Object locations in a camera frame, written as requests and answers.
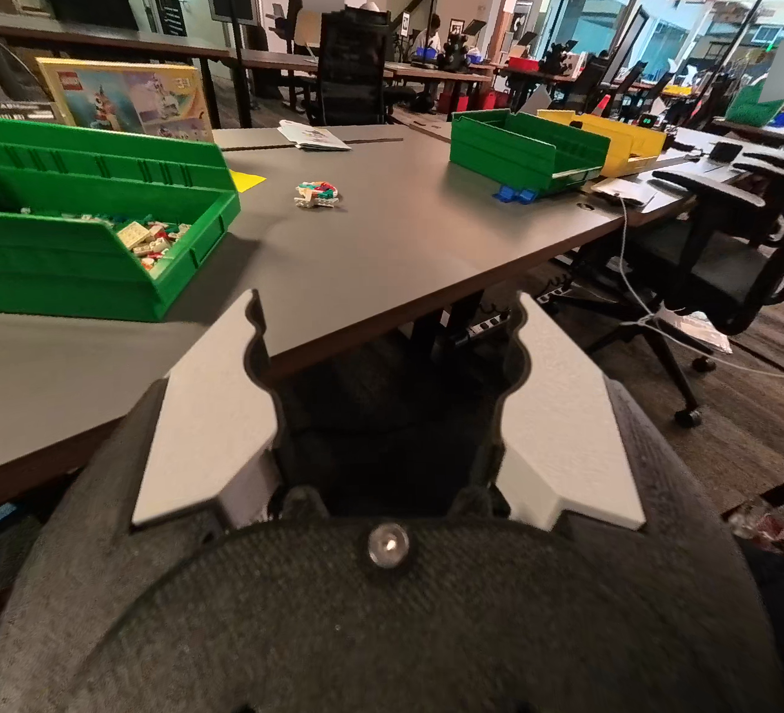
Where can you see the red storage bin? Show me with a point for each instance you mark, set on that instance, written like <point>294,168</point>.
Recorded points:
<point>524,64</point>

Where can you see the colourful toy set box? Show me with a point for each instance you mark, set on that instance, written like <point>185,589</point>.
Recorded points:
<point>128,100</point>

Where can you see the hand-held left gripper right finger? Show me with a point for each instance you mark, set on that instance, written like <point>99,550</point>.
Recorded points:
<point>563,419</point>

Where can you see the small black robot arm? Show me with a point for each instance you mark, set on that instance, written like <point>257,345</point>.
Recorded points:
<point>456,51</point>
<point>556,58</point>

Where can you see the instruction booklet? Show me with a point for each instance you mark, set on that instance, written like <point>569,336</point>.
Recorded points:
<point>312,137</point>

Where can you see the white brick assembly teal brick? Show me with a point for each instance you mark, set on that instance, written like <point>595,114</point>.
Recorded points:
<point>306,202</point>

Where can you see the yellow sticky note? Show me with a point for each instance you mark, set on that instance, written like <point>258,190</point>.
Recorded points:
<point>245,181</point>

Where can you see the black mesh office chair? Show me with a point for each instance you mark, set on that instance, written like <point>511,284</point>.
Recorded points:
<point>355,69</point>

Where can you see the green divided plastic bin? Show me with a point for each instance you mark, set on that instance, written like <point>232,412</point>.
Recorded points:
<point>508,149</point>

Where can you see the dark wooden desk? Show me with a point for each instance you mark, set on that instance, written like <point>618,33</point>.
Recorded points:
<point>122,42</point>

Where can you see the flat grey pouch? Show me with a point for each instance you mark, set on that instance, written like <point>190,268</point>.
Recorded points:
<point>625,192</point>

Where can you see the white power strip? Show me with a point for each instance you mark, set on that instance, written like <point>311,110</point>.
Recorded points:
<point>489,322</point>

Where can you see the small blue box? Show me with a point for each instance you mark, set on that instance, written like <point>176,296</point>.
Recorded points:
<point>514,194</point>

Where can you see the yellow container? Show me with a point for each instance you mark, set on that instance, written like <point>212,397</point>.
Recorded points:
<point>631,143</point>

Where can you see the orange traffic cone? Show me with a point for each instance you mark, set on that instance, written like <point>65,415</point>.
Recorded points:
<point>602,106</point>

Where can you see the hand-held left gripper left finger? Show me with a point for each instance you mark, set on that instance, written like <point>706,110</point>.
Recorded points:
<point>208,419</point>

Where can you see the pile of toy bricks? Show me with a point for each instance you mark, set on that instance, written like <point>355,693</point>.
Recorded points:
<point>147,238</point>

